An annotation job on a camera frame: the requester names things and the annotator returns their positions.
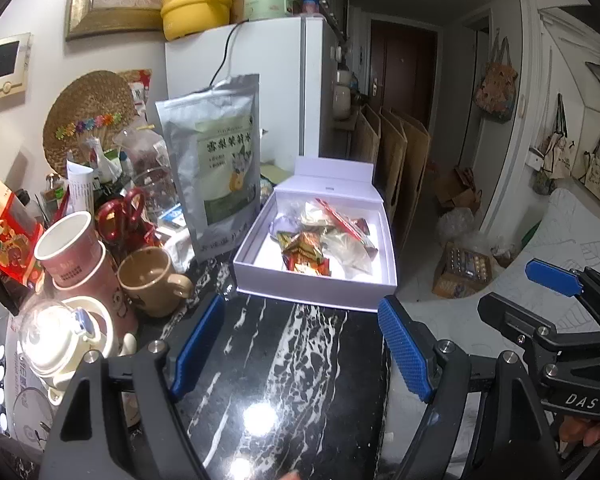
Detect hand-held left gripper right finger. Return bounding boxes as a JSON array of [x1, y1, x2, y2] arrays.
[[377, 295, 563, 480]]

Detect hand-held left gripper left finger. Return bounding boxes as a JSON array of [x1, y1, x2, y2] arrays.
[[37, 292, 226, 480]]

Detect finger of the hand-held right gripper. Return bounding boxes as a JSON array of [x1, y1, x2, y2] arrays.
[[525, 259, 600, 321], [477, 292, 600, 368]]

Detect clear zip bag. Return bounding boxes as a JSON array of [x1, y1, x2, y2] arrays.
[[300, 199, 378, 277]]

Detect white gift box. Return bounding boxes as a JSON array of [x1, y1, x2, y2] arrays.
[[232, 156, 398, 313]]

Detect red gold candy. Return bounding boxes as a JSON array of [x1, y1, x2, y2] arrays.
[[286, 254, 332, 277]]

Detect purple satin drawstring pouch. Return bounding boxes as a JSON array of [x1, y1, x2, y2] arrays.
[[270, 215, 301, 236]]

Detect person's right hand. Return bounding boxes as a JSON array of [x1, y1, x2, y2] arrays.
[[562, 417, 600, 456]]

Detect white leaf print bedding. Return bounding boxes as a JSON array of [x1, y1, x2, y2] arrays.
[[490, 187, 600, 341]]

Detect cardboard box of small items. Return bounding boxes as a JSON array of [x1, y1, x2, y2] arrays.
[[432, 242, 493, 298]]

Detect brown ceramic mug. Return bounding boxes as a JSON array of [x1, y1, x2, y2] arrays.
[[117, 247, 195, 318]]

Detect clear crumpled plastic bag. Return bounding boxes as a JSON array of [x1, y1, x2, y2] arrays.
[[437, 207, 481, 246]]

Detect white teapot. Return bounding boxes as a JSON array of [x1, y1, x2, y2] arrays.
[[17, 295, 136, 401]]

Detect cream tote bag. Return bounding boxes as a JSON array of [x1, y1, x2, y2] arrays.
[[575, 130, 600, 201], [530, 92, 576, 196]]

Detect pink paper cup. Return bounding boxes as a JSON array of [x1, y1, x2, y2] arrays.
[[52, 245, 121, 291], [34, 211, 106, 281]]

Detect brown cardboard box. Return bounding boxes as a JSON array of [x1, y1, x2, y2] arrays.
[[437, 167, 483, 211]]

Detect gold foil candy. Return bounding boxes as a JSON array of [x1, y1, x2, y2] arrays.
[[277, 230, 321, 261]]

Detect stack of flattened cardboard boxes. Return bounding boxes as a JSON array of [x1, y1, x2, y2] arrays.
[[352, 105, 431, 246]]

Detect brown patterned tote bag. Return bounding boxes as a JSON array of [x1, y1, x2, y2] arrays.
[[472, 37, 521, 123]]

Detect white paper tube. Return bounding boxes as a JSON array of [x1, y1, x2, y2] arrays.
[[67, 160, 96, 211]]

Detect clear bag of red snacks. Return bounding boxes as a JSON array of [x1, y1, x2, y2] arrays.
[[115, 127, 171, 176]]

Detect silver tea pouch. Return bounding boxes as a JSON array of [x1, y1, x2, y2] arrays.
[[155, 74, 263, 263]]

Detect red snack bag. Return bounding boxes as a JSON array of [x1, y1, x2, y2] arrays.
[[0, 160, 43, 286]]

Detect row of colourful flower clips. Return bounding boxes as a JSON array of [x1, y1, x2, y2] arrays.
[[55, 114, 123, 138]]

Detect dark brown door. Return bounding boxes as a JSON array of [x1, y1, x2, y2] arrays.
[[370, 20, 438, 121]]

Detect red printed packet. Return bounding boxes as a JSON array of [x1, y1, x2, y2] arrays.
[[130, 67, 153, 111]]

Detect cream rice cooker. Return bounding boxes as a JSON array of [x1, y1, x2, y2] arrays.
[[332, 70, 353, 121]]

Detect white fridge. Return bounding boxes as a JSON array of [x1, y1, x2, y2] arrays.
[[165, 15, 348, 161]]

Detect woven straw hat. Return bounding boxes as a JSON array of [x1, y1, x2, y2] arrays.
[[42, 71, 138, 176]]

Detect yellow pot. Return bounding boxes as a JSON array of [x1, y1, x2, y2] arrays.
[[161, 0, 246, 41]]

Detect red handled scissors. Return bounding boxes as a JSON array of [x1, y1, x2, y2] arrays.
[[96, 187, 146, 241]]

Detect black cable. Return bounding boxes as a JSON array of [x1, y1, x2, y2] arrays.
[[207, 22, 241, 91]]

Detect white wall control panel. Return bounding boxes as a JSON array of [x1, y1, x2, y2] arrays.
[[0, 32, 33, 111]]

